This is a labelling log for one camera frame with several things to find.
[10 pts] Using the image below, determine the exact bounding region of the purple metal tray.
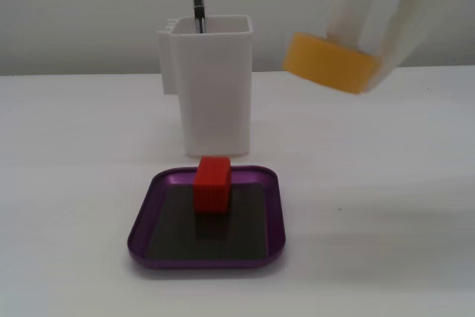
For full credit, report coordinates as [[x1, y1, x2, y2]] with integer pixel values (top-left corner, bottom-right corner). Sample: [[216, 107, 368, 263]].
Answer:
[[127, 165, 287, 271]]

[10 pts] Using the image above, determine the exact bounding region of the yellow tape roll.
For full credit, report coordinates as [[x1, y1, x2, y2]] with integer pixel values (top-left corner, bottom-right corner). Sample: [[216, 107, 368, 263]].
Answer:
[[282, 32, 385, 94]]

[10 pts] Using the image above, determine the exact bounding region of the white plastic box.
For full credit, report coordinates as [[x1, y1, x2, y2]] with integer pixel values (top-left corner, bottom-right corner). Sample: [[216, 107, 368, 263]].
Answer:
[[157, 14, 255, 158]]

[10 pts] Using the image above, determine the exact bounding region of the red ribbed block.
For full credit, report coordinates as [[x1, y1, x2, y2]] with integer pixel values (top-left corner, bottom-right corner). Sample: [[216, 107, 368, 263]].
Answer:
[[192, 156, 232, 215]]

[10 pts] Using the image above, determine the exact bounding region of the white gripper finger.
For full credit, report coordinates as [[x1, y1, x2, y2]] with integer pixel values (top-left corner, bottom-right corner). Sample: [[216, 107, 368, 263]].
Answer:
[[310, 0, 376, 50], [358, 0, 442, 73]]

